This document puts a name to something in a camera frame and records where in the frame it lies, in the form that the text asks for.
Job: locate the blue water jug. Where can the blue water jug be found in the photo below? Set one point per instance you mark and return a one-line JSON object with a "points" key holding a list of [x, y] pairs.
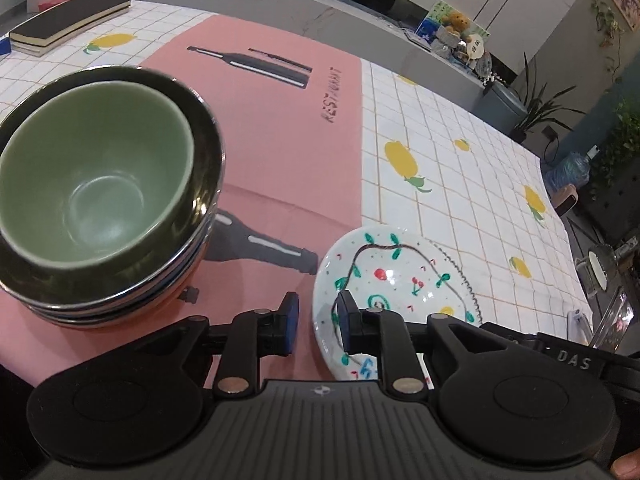
{"points": [[570, 172]]}

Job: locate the smartphone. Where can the smartphone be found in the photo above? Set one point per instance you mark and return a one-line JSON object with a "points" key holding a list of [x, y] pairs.
{"points": [[612, 317]]}

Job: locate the checked lemon tablecloth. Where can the checked lemon tablecloth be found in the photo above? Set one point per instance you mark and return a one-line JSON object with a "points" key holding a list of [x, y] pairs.
{"points": [[475, 170]]}

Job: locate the brown teddy bear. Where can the brown teddy bear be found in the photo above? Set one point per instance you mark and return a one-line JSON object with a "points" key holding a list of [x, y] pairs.
{"points": [[457, 22]]}

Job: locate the dark cabinet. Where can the dark cabinet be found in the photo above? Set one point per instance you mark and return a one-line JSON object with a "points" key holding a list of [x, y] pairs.
{"points": [[617, 215]]}

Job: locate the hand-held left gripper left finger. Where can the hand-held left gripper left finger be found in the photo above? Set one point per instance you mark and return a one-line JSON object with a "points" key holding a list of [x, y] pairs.
{"points": [[290, 322]]}

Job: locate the pink placemat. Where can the pink placemat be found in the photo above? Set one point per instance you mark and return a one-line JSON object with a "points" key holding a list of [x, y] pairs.
{"points": [[280, 160]]}

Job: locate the patterned round fan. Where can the patterned round fan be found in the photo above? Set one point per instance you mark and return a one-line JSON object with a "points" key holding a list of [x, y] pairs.
{"points": [[485, 65]]}

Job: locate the painted white plate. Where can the painted white plate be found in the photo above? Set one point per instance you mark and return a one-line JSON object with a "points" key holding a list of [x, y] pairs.
{"points": [[390, 270]]}

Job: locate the green ceramic bowl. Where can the green ceramic bowl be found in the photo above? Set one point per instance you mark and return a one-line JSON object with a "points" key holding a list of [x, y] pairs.
{"points": [[90, 170]]}

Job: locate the blue white box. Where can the blue white box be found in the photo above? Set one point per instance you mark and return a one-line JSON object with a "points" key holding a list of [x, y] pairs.
{"points": [[4, 46]]}

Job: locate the black book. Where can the black book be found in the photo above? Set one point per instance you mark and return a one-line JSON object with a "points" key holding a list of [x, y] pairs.
{"points": [[70, 20]]}

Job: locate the hanging vine plant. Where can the hanging vine plant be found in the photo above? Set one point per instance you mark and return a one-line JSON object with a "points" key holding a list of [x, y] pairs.
{"points": [[607, 25]]}

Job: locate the bushy green plant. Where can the bushy green plant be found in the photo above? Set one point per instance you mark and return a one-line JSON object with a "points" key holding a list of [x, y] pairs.
{"points": [[620, 145]]}

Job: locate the grey trash bin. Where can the grey trash bin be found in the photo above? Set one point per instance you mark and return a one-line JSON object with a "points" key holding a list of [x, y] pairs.
{"points": [[505, 107]]}

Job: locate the pink heater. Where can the pink heater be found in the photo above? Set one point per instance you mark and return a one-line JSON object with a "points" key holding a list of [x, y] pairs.
{"points": [[567, 202]]}

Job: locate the tall leafy potted plant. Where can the tall leafy potted plant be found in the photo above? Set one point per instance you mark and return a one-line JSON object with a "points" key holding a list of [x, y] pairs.
{"points": [[540, 105]]}

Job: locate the white round stool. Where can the white round stool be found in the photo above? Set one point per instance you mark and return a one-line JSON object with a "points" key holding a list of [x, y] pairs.
{"points": [[597, 265]]}

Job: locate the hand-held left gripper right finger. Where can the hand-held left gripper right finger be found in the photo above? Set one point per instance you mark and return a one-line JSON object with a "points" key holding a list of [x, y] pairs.
{"points": [[345, 322]]}

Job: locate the teddy bear with clutter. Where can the teddy bear with clutter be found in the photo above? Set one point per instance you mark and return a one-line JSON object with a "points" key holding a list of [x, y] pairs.
{"points": [[435, 15]]}

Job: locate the person's right hand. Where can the person's right hand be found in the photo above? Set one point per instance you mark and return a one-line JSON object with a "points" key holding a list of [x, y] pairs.
{"points": [[627, 467]]}

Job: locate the round paper fan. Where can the round paper fan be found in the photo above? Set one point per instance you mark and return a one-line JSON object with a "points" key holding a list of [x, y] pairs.
{"points": [[475, 49]]}

